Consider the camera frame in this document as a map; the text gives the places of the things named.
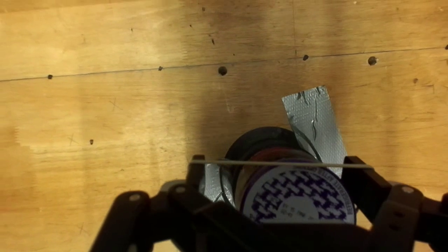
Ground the thin elastic band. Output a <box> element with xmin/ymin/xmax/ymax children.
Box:
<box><xmin>189</xmin><ymin>159</ymin><xmax>372</xmax><ymax>169</ymax></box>

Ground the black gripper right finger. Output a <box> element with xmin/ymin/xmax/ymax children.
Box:
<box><xmin>342</xmin><ymin>155</ymin><xmax>448</xmax><ymax>252</ymax></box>

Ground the grey duct tape patch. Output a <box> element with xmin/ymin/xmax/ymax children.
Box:
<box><xmin>199</xmin><ymin>85</ymin><xmax>346</xmax><ymax>204</ymax></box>

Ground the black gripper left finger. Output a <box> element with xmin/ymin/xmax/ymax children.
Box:
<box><xmin>88</xmin><ymin>155</ymin><xmax>235</xmax><ymax>252</ymax></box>

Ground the dark cup with white lid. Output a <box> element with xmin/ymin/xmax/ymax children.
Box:
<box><xmin>234</xmin><ymin>145</ymin><xmax>356</xmax><ymax>224</ymax></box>

